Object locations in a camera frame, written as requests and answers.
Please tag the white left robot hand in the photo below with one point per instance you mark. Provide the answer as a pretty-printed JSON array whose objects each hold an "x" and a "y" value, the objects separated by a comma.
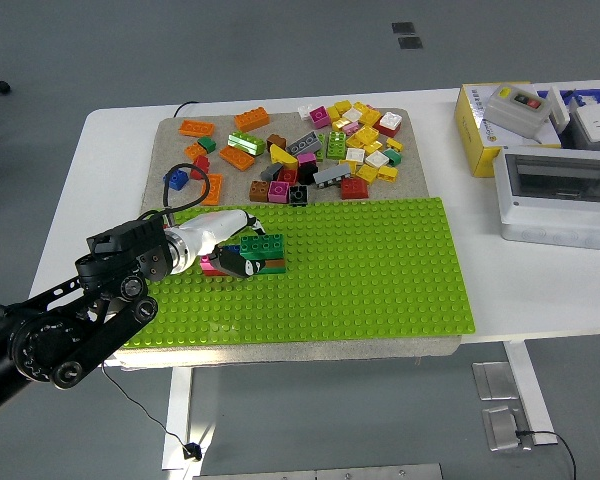
[{"x": 220, "y": 225}]

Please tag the dark green eight-stud brick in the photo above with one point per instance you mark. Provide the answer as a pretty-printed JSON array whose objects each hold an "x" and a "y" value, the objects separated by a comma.
[{"x": 267, "y": 246}]

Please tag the red four-stud brick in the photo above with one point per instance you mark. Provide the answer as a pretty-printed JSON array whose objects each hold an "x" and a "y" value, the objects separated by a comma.
[{"x": 199, "y": 167}]

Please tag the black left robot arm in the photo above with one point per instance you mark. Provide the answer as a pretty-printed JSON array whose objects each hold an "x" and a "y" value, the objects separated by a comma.
[{"x": 125, "y": 240}]

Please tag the orange long brick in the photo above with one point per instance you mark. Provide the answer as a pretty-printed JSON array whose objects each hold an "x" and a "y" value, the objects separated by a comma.
[
  {"x": 215, "y": 189},
  {"x": 196, "y": 128},
  {"x": 236, "y": 158},
  {"x": 252, "y": 120}
]

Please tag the magenta four-stud brick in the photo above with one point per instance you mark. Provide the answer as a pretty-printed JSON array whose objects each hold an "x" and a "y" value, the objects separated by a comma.
[
  {"x": 278, "y": 191},
  {"x": 319, "y": 117},
  {"x": 206, "y": 264}
]

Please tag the brown four-stud brick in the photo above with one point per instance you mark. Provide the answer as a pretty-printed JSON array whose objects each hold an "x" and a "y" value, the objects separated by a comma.
[
  {"x": 277, "y": 261},
  {"x": 259, "y": 191}
]

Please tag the blue four-stud brick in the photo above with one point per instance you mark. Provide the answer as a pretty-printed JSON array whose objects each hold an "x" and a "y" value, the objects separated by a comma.
[{"x": 177, "y": 179}]

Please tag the flat green brick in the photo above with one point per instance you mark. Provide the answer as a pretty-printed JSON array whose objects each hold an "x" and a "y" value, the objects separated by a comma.
[{"x": 275, "y": 270}]

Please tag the grey sloped brick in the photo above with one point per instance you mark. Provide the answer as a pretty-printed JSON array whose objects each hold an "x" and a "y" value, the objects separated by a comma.
[{"x": 271, "y": 172}]

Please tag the small orange brick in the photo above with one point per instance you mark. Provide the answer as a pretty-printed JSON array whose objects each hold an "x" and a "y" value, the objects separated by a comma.
[{"x": 194, "y": 151}]

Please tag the small red brick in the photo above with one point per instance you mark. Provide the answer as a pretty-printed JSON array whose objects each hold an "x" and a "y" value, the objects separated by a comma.
[{"x": 287, "y": 176}]

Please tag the black four-stud brick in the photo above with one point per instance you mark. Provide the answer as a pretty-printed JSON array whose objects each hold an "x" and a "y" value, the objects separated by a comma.
[{"x": 298, "y": 195}]

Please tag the lime green long brick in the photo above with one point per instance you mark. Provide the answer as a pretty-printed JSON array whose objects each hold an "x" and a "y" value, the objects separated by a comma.
[{"x": 247, "y": 142}]

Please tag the yellow curved brick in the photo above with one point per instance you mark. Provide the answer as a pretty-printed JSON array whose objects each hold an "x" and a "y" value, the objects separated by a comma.
[{"x": 282, "y": 156}]

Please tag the small brown brick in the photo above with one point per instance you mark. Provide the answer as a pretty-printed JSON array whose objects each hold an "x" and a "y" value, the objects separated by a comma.
[{"x": 276, "y": 141}]

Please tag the small magenta brick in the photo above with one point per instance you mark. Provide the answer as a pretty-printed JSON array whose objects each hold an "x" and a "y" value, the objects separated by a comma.
[{"x": 306, "y": 158}]

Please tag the grey long brick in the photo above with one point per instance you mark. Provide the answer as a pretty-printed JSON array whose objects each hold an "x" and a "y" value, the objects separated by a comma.
[
  {"x": 304, "y": 145},
  {"x": 331, "y": 175}
]

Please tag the small lime green brick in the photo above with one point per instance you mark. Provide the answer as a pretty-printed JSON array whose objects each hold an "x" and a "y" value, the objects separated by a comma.
[{"x": 321, "y": 150}]

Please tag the red sloped brick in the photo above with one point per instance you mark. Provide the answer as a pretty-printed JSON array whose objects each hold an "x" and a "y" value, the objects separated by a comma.
[{"x": 354, "y": 188}]

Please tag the lime green eight-stud brick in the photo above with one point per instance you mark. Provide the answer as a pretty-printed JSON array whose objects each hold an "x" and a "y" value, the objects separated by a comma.
[{"x": 336, "y": 145}]

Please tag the small white brick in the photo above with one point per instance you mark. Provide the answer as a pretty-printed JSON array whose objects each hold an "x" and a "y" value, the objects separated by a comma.
[{"x": 305, "y": 111}]

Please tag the pink brick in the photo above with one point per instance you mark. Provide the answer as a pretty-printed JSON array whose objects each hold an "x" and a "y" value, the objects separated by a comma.
[{"x": 351, "y": 128}]

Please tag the red brick white top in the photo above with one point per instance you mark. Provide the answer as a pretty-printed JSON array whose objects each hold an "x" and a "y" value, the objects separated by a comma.
[{"x": 389, "y": 120}]

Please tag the lime green studded baseplate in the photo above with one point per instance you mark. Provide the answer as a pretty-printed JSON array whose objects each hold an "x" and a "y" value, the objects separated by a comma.
[{"x": 355, "y": 275}]

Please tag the white table leg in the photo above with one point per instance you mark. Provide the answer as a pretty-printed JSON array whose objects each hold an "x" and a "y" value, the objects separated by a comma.
[
  {"x": 177, "y": 410},
  {"x": 527, "y": 390}
]

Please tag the grey-brown mat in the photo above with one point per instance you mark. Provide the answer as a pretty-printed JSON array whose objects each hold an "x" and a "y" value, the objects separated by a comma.
[{"x": 410, "y": 185}]

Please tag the black floor cover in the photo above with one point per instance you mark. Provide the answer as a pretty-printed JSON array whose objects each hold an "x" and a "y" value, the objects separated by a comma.
[
  {"x": 403, "y": 27},
  {"x": 410, "y": 43}
]

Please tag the yellow cardboard box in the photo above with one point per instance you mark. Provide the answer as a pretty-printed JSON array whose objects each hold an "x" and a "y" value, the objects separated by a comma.
[{"x": 467, "y": 130}]

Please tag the long metal floor plate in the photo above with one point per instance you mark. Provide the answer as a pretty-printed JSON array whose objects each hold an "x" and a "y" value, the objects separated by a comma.
[{"x": 320, "y": 473}]

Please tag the white electrical distribution box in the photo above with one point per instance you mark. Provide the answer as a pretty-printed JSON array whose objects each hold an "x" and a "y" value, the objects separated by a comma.
[{"x": 555, "y": 220}]

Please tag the blue plastic bin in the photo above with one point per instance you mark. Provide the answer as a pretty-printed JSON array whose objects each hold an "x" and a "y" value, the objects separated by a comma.
[{"x": 592, "y": 94}]

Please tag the grey push-button switch box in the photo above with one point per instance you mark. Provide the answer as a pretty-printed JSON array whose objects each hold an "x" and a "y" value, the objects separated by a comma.
[{"x": 510, "y": 117}]

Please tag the white switch plate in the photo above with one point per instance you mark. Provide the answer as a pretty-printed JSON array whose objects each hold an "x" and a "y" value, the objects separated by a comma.
[{"x": 559, "y": 112}]

